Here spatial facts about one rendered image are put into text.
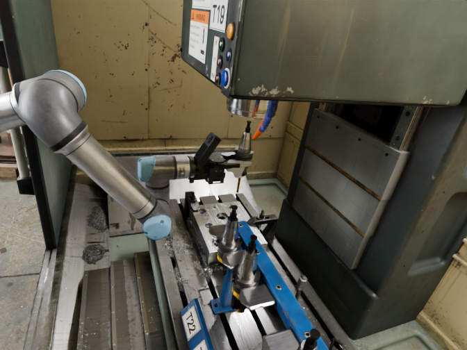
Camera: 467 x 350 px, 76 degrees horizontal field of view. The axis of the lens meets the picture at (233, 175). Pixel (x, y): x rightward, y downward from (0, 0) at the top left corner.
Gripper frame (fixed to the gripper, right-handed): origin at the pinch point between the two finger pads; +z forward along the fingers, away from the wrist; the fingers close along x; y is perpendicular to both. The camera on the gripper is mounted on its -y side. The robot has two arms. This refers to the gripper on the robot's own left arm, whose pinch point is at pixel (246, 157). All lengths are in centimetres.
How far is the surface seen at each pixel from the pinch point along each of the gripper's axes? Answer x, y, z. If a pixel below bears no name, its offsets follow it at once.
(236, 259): 36.4, 8.2, -16.6
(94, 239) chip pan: -46, 65, -53
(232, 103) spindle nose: 2.5, -19.5, -8.6
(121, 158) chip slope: -98, 46, -38
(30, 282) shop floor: -89, 130, -99
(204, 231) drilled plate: -1.3, 31.0, -11.8
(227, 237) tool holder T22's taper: 32.1, 5.1, -17.7
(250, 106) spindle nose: 7.0, -20.0, -4.7
